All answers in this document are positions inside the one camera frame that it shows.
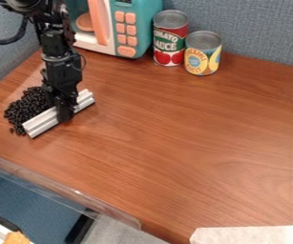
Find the yellow and blue can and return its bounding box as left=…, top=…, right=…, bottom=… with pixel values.
left=182, top=30, right=224, bottom=77

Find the red tomato sauce can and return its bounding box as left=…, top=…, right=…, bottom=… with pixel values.
left=151, top=9, right=191, bottom=68

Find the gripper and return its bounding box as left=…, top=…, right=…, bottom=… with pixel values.
left=38, top=52, right=85, bottom=124

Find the pile of black bits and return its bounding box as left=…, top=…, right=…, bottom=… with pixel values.
left=2, top=85, right=57, bottom=136

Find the toy microwave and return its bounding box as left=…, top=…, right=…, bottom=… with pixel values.
left=65, top=0, right=164, bottom=60

